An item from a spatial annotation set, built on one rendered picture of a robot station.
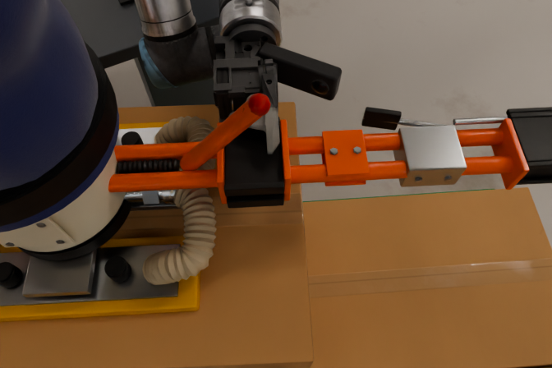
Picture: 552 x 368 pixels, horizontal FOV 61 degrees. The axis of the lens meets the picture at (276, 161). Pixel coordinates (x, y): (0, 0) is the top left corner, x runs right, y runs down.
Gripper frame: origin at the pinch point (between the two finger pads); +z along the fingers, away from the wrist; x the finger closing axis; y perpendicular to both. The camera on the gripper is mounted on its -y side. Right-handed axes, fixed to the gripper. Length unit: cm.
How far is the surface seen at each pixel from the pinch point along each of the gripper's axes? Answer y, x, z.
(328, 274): -12, -53, -2
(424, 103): -68, -106, -87
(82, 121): 17.5, 15.0, 3.7
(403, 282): -28, -53, 1
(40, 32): 18.0, 23.6, 1.4
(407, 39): -68, -106, -123
